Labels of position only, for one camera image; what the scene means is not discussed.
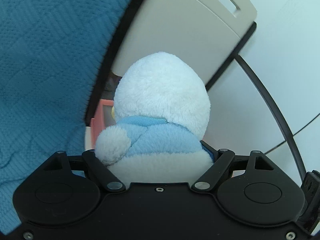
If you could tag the pink storage box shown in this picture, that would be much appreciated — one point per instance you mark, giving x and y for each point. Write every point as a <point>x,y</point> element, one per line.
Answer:
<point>102,116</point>

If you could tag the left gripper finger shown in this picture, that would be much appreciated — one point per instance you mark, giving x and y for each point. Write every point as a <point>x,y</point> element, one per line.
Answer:
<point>208,153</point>

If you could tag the blue quilted bedspread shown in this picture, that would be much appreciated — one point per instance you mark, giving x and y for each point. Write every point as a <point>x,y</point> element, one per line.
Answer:
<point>51,52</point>

